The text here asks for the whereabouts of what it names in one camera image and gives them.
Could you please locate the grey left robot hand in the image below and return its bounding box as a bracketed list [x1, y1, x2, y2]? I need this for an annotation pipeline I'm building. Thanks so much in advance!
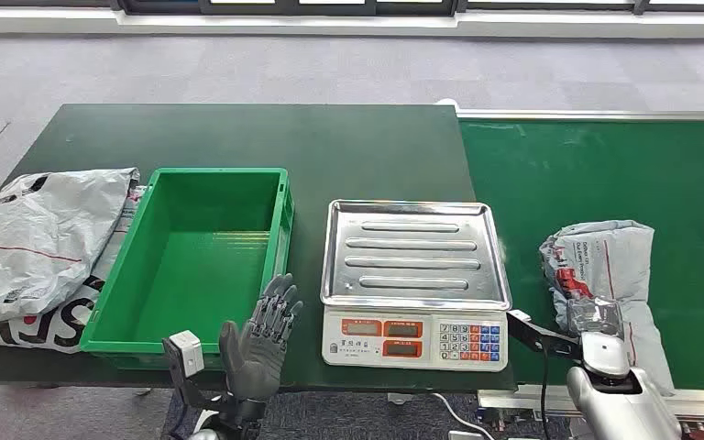
[218, 273, 304, 403]

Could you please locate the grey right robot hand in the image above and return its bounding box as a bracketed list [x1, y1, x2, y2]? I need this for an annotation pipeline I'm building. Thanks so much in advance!
[564, 294, 626, 343]

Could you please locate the grey red-print poly mailer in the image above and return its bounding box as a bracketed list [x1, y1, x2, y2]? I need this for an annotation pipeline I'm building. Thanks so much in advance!
[538, 219, 677, 397]

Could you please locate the steel scale tray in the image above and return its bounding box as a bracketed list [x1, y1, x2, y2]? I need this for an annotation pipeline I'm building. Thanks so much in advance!
[319, 199, 513, 313]

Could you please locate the green conveyor belt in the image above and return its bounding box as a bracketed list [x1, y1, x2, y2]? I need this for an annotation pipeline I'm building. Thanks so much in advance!
[457, 118, 704, 391]

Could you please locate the green plastic crate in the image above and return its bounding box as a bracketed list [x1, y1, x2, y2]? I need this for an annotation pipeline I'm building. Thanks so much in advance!
[80, 167, 296, 371]

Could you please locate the white electronic scale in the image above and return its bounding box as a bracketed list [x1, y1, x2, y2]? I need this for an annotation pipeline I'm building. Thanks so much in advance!
[321, 303, 510, 373]

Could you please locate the white black-lettered poly bag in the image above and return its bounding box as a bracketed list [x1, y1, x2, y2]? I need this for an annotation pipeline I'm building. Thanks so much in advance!
[0, 184, 148, 356]

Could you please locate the large white poly bag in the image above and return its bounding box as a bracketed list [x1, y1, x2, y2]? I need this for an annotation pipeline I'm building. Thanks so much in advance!
[0, 168, 141, 322]

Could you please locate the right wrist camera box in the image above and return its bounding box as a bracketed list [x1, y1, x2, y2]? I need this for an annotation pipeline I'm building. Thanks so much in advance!
[506, 309, 583, 360]

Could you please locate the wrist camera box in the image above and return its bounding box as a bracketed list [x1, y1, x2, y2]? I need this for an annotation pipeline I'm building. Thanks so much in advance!
[167, 330, 206, 379]
[506, 309, 583, 360]

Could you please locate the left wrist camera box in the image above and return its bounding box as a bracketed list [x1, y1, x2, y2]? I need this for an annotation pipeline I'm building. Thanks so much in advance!
[167, 330, 206, 379]

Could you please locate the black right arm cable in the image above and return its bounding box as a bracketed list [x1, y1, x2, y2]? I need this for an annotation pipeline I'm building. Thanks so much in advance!
[538, 348, 558, 440]

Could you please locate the aluminium conveyor frame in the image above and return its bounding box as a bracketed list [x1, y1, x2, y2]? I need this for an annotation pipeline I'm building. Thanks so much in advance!
[436, 98, 704, 426]

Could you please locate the white power cable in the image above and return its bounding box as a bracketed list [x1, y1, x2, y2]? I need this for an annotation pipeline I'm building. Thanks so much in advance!
[429, 392, 497, 440]

